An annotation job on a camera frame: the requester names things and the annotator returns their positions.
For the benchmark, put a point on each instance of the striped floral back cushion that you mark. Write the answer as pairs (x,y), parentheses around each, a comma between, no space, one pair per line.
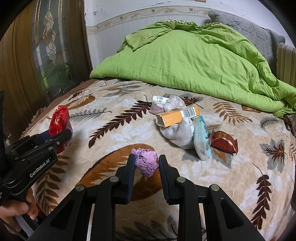
(288,62)

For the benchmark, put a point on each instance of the green quilt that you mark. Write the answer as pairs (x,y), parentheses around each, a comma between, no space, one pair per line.
(196,64)

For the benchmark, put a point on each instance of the orange cardboard box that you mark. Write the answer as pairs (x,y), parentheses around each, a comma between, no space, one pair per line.
(175,118)

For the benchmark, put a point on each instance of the shiny red plastic wrapper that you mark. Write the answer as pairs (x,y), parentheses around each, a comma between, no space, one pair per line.
(59,120)

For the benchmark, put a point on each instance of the small white printed box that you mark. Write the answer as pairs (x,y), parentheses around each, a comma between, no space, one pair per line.
(159,100)

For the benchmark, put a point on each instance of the white sock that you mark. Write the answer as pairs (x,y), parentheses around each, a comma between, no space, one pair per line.
(180,135)

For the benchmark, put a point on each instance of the person's left hand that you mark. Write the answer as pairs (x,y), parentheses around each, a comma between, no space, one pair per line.
(20,207)

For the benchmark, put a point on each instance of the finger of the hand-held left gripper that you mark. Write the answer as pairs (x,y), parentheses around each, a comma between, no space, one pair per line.
(44,136)
(61,139)

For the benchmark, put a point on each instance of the grey quilted pillow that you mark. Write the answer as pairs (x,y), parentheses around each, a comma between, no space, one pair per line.
(249,27)

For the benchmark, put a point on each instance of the clear plastic bag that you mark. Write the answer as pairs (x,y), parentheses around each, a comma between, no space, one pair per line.
(173,103)

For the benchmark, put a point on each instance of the leaf print blanket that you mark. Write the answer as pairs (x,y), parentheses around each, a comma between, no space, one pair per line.
(115,129)

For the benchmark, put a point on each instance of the purple paper ball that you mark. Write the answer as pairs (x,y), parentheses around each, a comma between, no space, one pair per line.
(145,162)

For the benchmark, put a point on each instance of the light blue tissue packet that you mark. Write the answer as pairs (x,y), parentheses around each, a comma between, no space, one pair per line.
(201,141)

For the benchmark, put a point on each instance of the red foil snack wrapper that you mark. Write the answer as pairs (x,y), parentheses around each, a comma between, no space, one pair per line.
(223,141)

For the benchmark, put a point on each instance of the wooden stained glass door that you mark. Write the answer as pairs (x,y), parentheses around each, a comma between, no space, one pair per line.
(23,58)

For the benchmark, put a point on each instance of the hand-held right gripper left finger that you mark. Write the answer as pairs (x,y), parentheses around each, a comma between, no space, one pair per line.
(129,176)

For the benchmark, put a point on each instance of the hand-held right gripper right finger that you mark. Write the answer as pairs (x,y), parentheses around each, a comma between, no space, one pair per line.
(166,176)

